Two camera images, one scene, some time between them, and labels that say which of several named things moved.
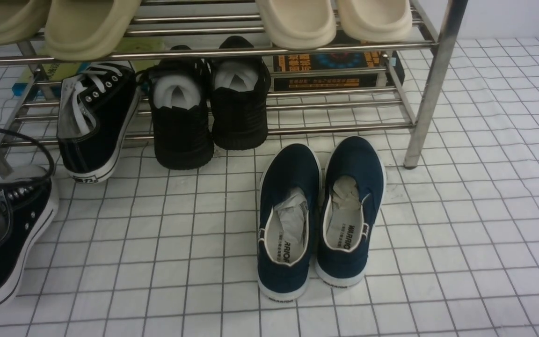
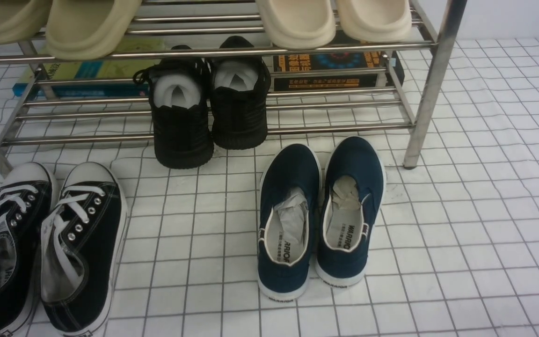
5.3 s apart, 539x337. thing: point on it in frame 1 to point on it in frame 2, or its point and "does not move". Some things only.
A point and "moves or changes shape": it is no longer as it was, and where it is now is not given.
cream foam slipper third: [299, 24] does not move
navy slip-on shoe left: [289, 189] does not move
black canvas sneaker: [5, 224] moves or changes shape
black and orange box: [291, 82] does not move
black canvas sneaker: [96, 105] to [82, 247]
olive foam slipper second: [87, 30] does not move
